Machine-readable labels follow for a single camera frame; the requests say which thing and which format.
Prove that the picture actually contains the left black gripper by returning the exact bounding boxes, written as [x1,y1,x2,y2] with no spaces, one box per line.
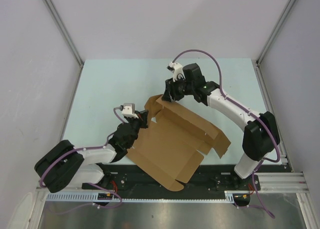
[125,109,148,148]

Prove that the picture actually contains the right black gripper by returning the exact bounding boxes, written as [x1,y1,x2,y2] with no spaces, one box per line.
[161,75,194,104]

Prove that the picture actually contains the brown cardboard box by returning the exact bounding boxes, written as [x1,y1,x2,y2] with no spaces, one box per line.
[127,95,231,192]

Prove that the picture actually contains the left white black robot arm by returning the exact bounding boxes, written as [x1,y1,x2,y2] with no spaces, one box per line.
[34,109,149,193]

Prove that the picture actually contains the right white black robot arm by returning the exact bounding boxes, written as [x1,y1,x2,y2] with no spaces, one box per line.
[162,62,280,190]

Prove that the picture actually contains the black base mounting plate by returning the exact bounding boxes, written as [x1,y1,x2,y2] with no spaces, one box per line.
[51,163,293,193]

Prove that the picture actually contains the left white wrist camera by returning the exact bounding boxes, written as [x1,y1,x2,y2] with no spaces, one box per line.
[121,103,138,119]

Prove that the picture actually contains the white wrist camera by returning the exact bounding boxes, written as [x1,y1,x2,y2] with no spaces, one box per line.
[121,103,138,119]
[167,62,185,82]

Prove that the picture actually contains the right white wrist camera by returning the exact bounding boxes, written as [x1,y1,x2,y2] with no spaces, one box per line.
[167,62,185,82]

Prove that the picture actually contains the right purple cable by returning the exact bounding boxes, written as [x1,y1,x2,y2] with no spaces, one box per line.
[172,49,281,219]

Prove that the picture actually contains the right aluminium corner post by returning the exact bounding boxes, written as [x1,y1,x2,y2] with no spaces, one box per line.
[256,0,303,65]

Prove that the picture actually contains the aluminium corner post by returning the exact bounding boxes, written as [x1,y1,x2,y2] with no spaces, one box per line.
[256,0,303,65]
[36,0,84,68]

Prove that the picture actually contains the grey slotted cable duct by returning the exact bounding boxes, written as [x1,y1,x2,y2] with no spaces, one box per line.
[45,191,241,204]

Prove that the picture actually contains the right aluminium side rail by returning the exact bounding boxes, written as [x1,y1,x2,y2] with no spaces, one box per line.
[254,60,291,165]

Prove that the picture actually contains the left aluminium corner post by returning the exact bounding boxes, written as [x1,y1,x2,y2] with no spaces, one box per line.
[36,0,84,68]

